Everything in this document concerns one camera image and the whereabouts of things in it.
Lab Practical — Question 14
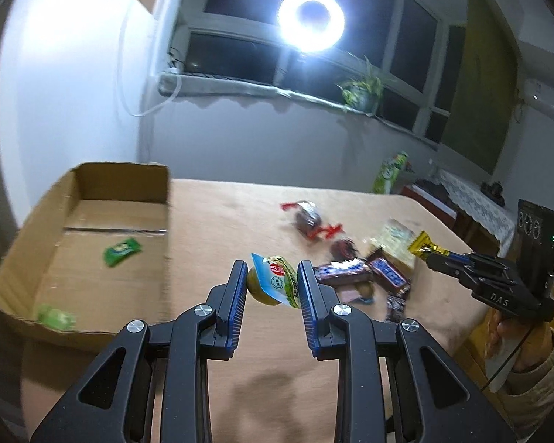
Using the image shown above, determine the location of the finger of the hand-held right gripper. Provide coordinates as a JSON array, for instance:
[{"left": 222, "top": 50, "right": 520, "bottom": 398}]
[
  {"left": 425, "top": 255, "right": 472, "bottom": 288},
  {"left": 445, "top": 249, "right": 490, "bottom": 265}
]

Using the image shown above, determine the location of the dark ornament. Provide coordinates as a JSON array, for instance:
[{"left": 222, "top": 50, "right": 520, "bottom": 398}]
[{"left": 482, "top": 180, "right": 507, "bottom": 205}]

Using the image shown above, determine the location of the white pipe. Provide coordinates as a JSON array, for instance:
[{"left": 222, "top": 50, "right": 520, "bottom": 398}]
[{"left": 521, "top": 78, "right": 554, "bottom": 126}]

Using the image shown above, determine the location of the ring light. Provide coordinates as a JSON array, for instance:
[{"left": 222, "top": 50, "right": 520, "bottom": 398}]
[{"left": 277, "top": 0, "right": 345, "bottom": 54}]

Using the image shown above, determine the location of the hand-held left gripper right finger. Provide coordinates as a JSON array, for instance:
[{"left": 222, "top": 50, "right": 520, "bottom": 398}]
[{"left": 297, "top": 260, "right": 518, "bottom": 443}]

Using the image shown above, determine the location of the green jelly cup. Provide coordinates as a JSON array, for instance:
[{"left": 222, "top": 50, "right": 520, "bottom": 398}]
[{"left": 247, "top": 253, "right": 303, "bottom": 309}]

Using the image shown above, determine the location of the green candy packet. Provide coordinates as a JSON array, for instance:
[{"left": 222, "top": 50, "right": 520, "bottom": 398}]
[
  {"left": 102, "top": 237, "right": 143, "bottom": 268},
  {"left": 37, "top": 305, "right": 77, "bottom": 332}
]

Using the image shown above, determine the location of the yellow snack packet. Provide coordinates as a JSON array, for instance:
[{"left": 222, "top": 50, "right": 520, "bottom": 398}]
[{"left": 407, "top": 233, "right": 451, "bottom": 260}]

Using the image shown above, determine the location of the clear biscuit packet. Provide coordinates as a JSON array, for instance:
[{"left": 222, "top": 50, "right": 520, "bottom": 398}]
[{"left": 369, "top": 218, "right": 418, "bottom": 268}]

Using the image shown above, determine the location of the potted plant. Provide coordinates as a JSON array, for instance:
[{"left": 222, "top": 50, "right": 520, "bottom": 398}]
[{"left": 336, "top": 53, "right": 389, "bottom": 114}]

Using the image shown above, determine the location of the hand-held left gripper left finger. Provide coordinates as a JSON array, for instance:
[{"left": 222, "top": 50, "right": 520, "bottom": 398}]
[{"left": 30, "top": 260, "right": 249, "bottom": 443}]

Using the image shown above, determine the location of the green snack bag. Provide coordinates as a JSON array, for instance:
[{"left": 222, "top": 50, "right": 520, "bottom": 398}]
[{"left": 373, "top": 151, "right": 409, "bottom": 195}]

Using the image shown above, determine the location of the cardboard box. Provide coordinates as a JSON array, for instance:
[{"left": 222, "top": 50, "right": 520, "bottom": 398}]
[{"left": 0, "top": 161, "right": 172, "bottom": 351}]

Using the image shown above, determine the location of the grey windowsill cover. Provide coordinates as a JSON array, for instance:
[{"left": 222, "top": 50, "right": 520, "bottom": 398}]
[{"left": 159, "top": 69, "right": 425, "bottom": 134}]

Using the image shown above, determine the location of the red-wrapped dark candy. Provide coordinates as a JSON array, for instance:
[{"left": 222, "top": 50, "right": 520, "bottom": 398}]
[
  {"left": 330, "top": 237, "right": 361, "bottom": 261},
  {"left": 281, "top": 200, "right": 345, "bottom": 241}
]

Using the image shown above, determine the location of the white cable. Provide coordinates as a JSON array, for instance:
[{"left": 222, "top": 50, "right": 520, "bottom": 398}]
[{"left": 115, "top": 0, "right": 183, "bottom": 118}]

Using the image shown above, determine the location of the person's right forearm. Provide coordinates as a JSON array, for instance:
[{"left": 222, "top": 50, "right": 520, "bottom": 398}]
[{"left": 485, "top": 327, "right": 554, "bottom": 443}]

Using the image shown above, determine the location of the person's right hand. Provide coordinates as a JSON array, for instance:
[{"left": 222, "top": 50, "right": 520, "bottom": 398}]
[{"left": 486, "top": 309, "right": 552, "bottom": 372}]

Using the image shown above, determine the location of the side table with lace cloth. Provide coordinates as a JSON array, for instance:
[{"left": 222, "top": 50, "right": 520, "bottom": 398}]
[{"left": 436, "top": 169, "right": 518, "bottom": 250}]

